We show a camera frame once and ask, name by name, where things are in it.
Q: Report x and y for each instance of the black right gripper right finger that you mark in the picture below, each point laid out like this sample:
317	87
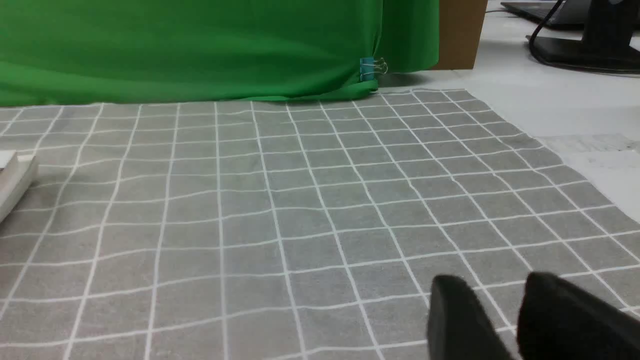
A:
558	320

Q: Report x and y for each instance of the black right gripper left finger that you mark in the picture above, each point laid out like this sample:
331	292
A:
458	328

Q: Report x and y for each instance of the grey checkered tablecloth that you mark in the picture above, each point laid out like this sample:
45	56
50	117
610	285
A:
256	230

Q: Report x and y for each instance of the blue binder clip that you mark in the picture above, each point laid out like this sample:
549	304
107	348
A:
370	68

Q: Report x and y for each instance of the black monitor stand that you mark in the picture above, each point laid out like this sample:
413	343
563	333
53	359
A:
605	46

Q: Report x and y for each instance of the brown cardboard box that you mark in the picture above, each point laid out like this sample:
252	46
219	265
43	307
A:
460	29

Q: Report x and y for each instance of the black laptop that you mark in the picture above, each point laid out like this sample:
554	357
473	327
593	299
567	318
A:
571	13

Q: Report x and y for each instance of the top white book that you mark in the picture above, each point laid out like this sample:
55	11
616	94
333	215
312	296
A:
17	172

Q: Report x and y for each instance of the green backdrop cloth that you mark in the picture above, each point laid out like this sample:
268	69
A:
67	52

